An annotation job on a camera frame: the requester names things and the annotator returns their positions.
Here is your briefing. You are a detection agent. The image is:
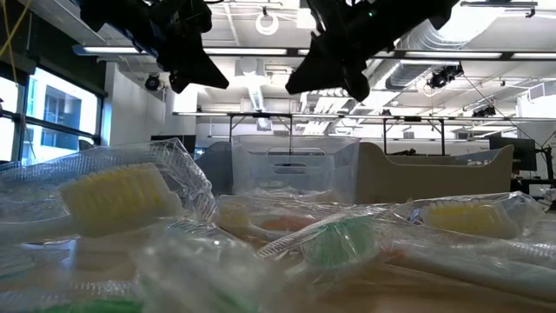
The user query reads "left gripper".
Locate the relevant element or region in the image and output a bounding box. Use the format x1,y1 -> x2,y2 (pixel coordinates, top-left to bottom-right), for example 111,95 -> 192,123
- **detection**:
151,0 -> 230,95

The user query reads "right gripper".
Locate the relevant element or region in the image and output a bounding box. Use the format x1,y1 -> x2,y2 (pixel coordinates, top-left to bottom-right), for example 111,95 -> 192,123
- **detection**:
285,0 -> 435,103

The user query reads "window with dark frame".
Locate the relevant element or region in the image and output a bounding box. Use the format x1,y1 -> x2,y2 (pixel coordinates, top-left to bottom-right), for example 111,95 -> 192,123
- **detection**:
0,64 -> 105,166

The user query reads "frosted plastic bin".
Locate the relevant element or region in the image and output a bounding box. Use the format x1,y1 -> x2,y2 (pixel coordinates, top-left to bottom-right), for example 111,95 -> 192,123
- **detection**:
355,142 -> 516,205

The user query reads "white coiled cable ring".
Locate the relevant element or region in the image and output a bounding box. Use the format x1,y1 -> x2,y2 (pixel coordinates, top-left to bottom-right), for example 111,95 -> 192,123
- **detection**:
255,11 -> 281,37

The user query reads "orange toothbrush in clear wrapper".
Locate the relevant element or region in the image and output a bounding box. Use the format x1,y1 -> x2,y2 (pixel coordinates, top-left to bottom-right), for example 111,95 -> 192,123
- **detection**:
390,190 -> 546,243
0,138 -> 221,247
215,195 -> 556,303

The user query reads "black background rig frame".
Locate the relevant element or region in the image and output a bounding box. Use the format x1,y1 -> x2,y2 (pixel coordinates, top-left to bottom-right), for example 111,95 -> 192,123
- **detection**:
228,111 -> 295,157
381,115 -> 447,157

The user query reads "blue toothbrush in clear wrapper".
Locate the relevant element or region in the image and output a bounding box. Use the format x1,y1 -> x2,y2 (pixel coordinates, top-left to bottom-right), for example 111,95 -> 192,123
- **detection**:
0,245 -> 40,279

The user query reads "dark grey plastic bin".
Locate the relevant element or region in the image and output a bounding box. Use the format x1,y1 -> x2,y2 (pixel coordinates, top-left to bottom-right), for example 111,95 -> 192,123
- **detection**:
195,141 -> 235,196

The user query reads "yellow hanging cable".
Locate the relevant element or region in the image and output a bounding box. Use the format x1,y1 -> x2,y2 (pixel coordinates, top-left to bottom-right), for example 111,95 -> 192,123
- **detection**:
0,0 -> 32,83

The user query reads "clear plastic bin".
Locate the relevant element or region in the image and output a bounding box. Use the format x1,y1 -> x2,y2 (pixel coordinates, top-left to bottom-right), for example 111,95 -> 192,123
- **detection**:
231,134 -> 361,205

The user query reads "black monitor stand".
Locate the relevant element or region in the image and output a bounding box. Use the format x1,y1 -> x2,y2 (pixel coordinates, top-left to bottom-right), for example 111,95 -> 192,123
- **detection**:
536,145 -> 556,183

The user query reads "black overhead light bar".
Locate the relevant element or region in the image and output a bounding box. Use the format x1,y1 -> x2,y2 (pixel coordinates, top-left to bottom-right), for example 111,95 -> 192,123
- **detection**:
73,44 -> 556,62

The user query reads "black background desk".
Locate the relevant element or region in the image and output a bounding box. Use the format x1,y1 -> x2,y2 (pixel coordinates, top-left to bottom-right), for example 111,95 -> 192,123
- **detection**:
514,177 -> 556,196

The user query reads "black monitor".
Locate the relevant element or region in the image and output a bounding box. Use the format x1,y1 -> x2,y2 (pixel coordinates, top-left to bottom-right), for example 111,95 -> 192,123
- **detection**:
489,136 -> 539,172

